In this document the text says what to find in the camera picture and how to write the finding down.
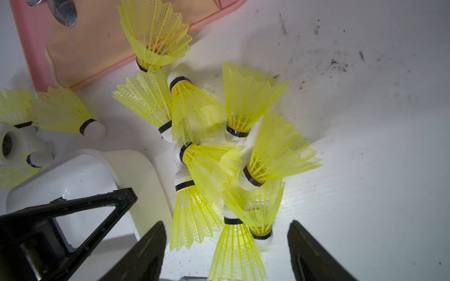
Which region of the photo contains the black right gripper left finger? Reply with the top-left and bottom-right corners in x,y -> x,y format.
100,221 -> 167,281

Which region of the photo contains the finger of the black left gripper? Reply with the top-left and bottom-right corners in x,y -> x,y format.
1,188 -> 138,281

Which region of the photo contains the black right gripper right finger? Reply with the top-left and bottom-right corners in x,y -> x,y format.
287,220 -> 356,281

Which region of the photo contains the yellow shuttlecock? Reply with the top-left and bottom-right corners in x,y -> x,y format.
27,86 -> 107,140
167,71 -> 227,146
173,142 -> 242,216
222,62 -> 288,142
1,88 -> 38,133
169,168 -> 223,251
112,68 -> 173,142
239,112 -> 322,192
118,1 -> 192,72
222,179 -> 285,247

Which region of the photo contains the white plastic storage box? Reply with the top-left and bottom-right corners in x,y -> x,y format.
0,149 -> 173,281

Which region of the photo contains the beige folded cloth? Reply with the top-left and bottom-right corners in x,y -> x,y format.
47,1 -> 217,88

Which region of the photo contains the pink plastic tray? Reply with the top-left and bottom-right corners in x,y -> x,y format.
9,1 -> 246,91

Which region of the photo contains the steel spoon on tray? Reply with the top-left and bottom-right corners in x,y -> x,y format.
46,0 -> 77,26

